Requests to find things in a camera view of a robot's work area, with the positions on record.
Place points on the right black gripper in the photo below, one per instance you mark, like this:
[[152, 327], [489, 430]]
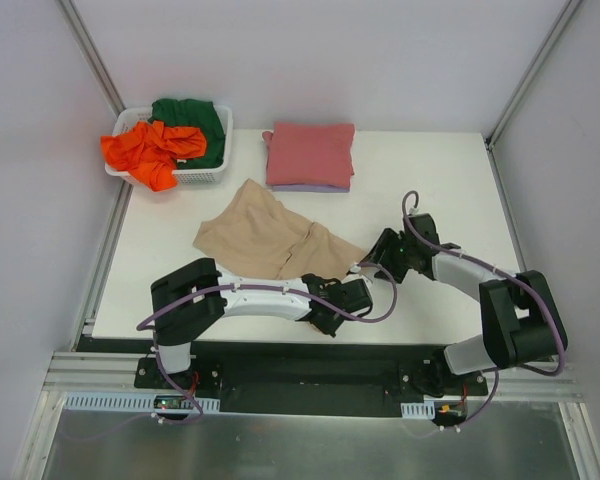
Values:
[[382, 252]]

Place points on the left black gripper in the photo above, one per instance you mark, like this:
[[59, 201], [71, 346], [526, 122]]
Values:
[[322, 304]]

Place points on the beige t shirt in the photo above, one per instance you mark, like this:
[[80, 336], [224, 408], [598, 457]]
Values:
[[258, 237]]

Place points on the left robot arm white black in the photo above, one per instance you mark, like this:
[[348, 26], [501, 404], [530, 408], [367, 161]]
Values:
[[189, 300]]

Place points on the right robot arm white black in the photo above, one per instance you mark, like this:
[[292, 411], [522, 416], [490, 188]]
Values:
[[519, 318]]

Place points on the lavender folded t shirt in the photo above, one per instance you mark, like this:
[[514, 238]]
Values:
[[309, 188]]

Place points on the pink folded t shirt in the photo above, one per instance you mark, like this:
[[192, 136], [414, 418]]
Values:
[[303, 155]]

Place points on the white plastic basket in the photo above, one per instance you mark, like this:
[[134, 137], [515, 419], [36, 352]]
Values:
[[215, 121]]

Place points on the orange t shirt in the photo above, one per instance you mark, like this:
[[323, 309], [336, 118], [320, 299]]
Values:
[[149, 152]]

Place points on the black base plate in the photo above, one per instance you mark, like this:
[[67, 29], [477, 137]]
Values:
[[334, 380]]

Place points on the right white cable duct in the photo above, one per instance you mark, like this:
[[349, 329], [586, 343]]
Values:
[[418, 410]]

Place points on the white cable duct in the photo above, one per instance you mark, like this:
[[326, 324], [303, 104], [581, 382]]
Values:
[[129, 403], [418, 410]]

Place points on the left white cable duct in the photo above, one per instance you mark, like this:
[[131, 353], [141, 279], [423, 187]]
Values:
[[129, 403]]

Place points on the right aluminium frame post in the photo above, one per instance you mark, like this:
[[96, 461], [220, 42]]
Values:
[[564, 18]]

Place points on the aluminium frame post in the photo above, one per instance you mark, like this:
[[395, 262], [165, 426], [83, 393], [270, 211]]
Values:
[[564, 18], [91, 54]]

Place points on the left aluminium frame post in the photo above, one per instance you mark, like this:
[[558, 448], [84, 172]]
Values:
[[91, 54]]

